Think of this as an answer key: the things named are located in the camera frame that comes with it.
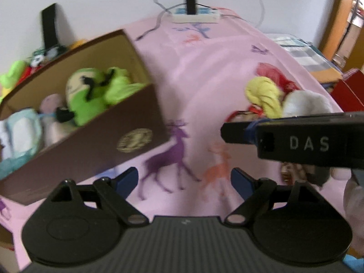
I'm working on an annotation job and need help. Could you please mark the white plush toy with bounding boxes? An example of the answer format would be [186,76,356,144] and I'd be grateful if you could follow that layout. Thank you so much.
[282,90,333,118]

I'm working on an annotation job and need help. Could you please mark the brown cardboard box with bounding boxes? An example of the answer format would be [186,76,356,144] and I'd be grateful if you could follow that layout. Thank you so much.
[1,30,169,205]

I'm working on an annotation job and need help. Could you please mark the white gloved right hand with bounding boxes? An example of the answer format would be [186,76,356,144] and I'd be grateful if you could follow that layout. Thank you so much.
[331,168,363,234]

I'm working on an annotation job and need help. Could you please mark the red box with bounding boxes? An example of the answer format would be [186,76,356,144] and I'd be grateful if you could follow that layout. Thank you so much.
[331,68,364,112]

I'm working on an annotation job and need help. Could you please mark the plaid folded blanket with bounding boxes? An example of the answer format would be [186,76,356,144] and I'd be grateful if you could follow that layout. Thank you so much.
[266,33,342,84]

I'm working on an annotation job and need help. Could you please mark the pink plush toy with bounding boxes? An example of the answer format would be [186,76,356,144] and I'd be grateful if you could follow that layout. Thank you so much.
[39,94,77,147]

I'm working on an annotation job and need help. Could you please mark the green avocado plush toy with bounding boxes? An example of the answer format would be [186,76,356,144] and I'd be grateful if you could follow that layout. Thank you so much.
[65,67,146,126]

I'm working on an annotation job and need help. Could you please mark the light blue plush toy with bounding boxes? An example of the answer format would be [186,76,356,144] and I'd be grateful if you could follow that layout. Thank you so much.
[1,108,43,179]

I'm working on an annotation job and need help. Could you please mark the white power strip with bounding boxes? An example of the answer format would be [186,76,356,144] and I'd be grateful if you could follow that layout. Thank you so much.
[172,7,221,23]

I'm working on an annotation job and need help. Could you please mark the black charger plug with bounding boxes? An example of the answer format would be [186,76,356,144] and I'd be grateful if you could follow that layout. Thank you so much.
[185,0,197,15]

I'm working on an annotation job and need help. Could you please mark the red pepper plush toy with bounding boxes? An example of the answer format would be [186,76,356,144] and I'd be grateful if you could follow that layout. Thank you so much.
[16,65,42,86]

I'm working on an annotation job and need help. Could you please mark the green yellow plush toy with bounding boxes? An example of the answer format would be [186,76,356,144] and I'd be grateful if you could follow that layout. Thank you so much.
[1,60,28,97]

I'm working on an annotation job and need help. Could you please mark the yellow book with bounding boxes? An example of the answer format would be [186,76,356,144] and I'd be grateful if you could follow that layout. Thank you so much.
[68,39,87,50]

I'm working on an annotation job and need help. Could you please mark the small panda plush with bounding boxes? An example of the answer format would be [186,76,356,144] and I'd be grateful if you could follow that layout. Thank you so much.
[30,50,47,68]

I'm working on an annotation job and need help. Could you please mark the black smartphone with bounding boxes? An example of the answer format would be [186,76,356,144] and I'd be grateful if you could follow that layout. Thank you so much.
[41,3,59,49]

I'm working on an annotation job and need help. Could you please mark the white wall cable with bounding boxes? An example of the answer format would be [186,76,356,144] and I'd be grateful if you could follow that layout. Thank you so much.
[252,0,267,28]

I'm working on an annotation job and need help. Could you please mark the wooden door frame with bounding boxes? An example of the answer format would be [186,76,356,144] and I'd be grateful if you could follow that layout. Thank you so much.
[318,0,353,61]

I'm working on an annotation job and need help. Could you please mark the black charger cable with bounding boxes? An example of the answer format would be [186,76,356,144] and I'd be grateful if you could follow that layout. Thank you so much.
[134,0,195,41]

